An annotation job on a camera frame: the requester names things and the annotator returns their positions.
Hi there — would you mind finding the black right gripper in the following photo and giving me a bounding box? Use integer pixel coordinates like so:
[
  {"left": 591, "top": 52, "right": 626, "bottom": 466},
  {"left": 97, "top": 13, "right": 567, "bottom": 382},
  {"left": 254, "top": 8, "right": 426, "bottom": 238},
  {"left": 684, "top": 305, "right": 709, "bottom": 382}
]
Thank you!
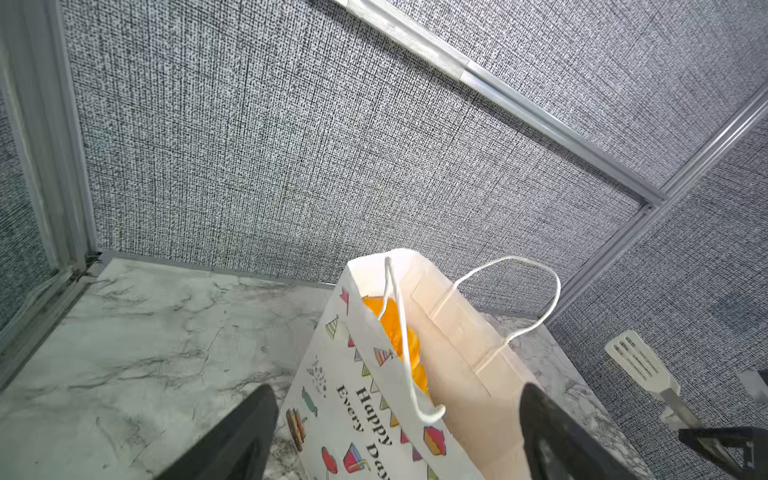
[{"left": 678, "top": 427, "right": 767, "bottom": 479}]

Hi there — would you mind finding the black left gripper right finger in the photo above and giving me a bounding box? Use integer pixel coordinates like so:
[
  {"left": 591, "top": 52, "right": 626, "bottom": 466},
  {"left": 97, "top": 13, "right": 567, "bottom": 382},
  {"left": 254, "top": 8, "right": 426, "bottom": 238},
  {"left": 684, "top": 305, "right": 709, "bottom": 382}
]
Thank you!
[{"left": 519, "top": 383, "right": 635, "bottom": 480}]

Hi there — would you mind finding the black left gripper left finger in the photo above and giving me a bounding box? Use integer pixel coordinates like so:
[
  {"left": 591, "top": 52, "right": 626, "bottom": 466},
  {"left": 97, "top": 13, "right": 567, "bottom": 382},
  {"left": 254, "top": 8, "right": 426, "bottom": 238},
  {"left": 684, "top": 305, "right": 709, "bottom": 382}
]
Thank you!
[{"left": 159, "top": 384, "right": 279, "bottom": 479}]

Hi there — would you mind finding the white paper gift bag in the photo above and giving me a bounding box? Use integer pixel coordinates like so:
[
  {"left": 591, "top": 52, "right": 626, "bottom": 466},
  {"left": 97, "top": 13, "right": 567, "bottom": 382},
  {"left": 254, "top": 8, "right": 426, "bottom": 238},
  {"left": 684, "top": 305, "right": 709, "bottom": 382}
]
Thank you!
[{"left": 281, "top": 249, "right": 536, "bottom": 479}]

